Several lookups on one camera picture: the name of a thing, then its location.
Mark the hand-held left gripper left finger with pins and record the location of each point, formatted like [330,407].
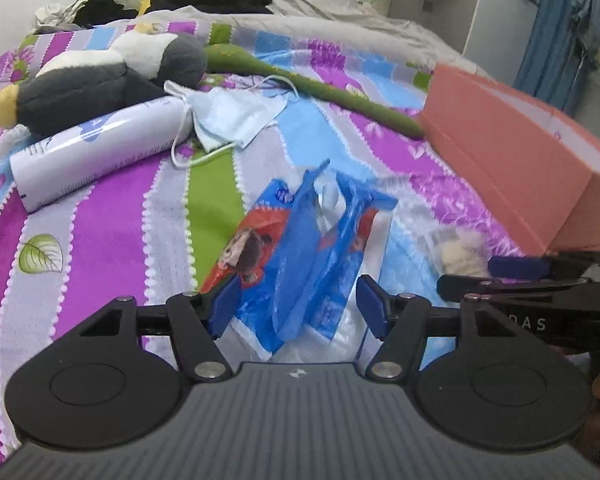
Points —
[225,305]

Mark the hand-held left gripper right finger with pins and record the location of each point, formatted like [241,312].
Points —
[372,305]

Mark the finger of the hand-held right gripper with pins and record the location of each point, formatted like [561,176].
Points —
[460,285]
[515,266]

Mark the small clear packet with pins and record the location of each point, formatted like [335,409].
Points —
[455,257]

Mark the clear plastic bag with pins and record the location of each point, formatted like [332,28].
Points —
[420,280]

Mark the blue plastic bag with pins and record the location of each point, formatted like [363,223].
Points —
[300,260]

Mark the pink box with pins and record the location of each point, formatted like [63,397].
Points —
[505,160]

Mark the striped floral bedsheet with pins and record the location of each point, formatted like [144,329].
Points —
[105,240]

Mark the light blue face mask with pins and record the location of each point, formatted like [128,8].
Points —
[230,115]

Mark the white tube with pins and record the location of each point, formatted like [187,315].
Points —
[100,145]

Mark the long green plush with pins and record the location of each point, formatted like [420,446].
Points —
[330,92]

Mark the hanging blue garment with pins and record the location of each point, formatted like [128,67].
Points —
[550,35]

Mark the white wardrobe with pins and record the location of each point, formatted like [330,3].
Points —
[500,20]

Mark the grey white penguin plush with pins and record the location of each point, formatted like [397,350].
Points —
[170,57]

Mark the grey blanket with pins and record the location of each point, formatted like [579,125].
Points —
[355,20]

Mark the small black cloth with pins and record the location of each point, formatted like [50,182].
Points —
[102,10]

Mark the white crumpled cloth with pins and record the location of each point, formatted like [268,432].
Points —
[50,12]

